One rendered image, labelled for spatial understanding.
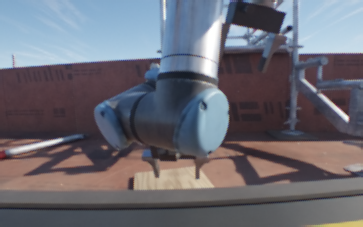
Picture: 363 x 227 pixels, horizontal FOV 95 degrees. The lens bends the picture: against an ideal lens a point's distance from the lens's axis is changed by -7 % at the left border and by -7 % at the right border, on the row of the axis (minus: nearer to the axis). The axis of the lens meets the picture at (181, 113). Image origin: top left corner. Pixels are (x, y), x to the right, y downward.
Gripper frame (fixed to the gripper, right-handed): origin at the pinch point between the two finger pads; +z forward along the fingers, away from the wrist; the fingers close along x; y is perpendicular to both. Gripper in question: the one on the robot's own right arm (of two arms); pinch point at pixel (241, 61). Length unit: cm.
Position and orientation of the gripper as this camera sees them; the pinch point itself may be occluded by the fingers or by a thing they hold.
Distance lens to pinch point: 51.6
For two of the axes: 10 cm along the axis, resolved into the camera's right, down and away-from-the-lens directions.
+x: 9.8, 0.7, 2.0
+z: -1.6, 8.6, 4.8
